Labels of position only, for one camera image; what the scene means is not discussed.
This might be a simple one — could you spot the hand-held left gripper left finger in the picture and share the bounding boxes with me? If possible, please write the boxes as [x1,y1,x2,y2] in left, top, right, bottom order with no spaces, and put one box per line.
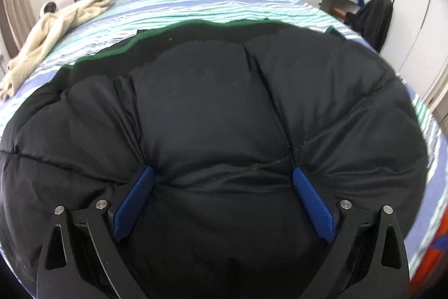
[36,166,155,299]

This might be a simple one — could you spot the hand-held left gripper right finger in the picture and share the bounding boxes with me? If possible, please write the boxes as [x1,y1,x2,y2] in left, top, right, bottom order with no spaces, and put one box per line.
[292,166,410,299]

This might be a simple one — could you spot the black puffer jacket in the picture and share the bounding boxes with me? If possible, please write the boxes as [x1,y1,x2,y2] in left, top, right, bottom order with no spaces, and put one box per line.
[0,18,429,299]

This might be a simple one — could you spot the black garment on chair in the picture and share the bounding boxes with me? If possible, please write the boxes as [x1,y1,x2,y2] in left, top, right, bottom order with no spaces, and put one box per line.
[345,0,394,52]

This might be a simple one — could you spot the wooden chair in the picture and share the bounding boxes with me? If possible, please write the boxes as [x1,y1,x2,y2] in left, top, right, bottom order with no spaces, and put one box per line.
[332,6,354,19]

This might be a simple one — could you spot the cream knitted garment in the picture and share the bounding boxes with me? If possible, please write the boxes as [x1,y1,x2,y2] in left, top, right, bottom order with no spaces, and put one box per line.
[0,0,115,101]

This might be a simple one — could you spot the white wardrobe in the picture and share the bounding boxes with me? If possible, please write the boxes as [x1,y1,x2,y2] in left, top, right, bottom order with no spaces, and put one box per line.
[381,0,448,107]

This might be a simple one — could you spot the bed with striped sheet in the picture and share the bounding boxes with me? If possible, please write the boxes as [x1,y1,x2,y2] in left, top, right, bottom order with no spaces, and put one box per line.
[0,0,448,279]

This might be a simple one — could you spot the beige curtain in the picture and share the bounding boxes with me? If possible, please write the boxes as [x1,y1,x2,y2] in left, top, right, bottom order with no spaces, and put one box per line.
[0,0,36,58]

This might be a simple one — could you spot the white security camera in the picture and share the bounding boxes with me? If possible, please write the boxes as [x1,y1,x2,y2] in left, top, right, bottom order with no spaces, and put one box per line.
[39,1,60,17]

